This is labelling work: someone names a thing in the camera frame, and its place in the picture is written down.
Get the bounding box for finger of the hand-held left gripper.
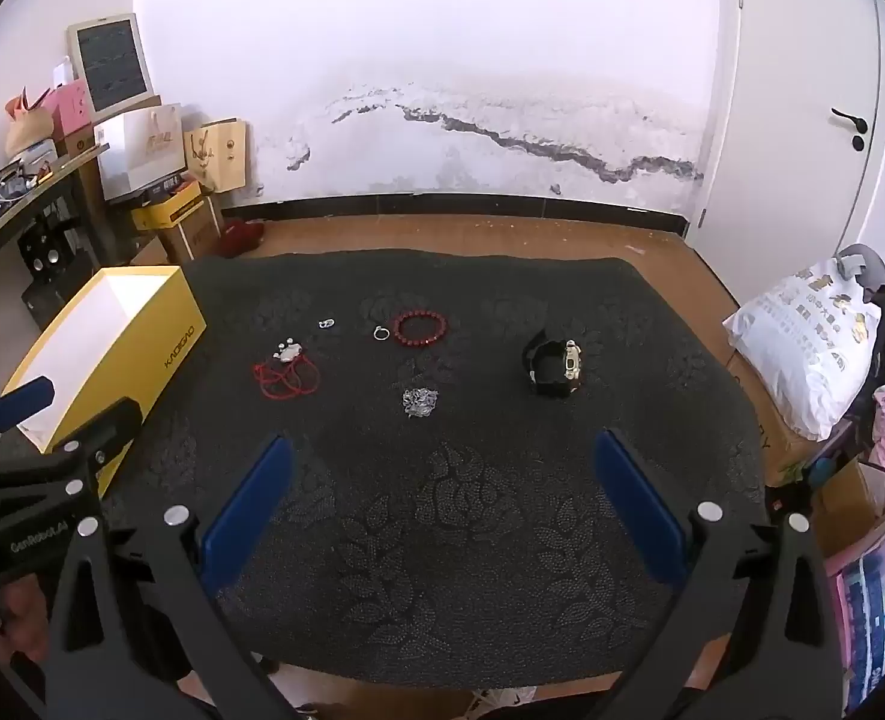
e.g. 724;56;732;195
0;399;143;511
0;376;57;466

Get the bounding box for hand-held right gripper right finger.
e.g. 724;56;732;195
594;429;844;720

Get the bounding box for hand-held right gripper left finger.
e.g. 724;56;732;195
37;435;301;720

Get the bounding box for yellow box with white inside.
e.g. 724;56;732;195
0;265;208;500

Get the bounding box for red string necklace silver pendant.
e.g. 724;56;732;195
253;340;321;401

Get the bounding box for black wristwatch with pale face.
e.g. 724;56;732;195
522;328;587;399

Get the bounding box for silver chain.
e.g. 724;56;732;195
401;386;442;420

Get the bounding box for red bead bracelet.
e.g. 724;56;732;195
392;308;450;348

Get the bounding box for person's left hand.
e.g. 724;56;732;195
0;581;52;665

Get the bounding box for black speakers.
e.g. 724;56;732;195
18;216;85;276

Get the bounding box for flat brown cardboard box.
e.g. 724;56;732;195
725;351;863;485

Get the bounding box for black floral patterned mat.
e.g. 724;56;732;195
101;249;770;691

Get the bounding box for brown cardboard carton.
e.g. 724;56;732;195
157;202;226;265

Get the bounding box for black desk with wooden edge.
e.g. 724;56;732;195
0;139;117;331

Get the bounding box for yellow cardboard box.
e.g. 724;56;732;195
131;181;223;233

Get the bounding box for red cloth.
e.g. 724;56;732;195
219;220;268;259

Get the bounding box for white printed sack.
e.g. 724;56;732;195
722;255;883;442

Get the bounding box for colourful printed box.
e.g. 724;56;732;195
823;508;885;715

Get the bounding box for woven basket bag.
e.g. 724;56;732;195
5;100;58;159

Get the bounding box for white paper bag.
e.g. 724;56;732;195
95;103;189;203

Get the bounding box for pink box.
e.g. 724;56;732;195
40;79;95;140

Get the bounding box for brown paper bag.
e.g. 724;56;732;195
183;118;249;194

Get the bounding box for white framed dark board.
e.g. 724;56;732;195
65;13;155;122

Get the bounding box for white door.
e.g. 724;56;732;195
701;0;885;260

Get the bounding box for black door handle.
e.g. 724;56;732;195
831;108;870;154

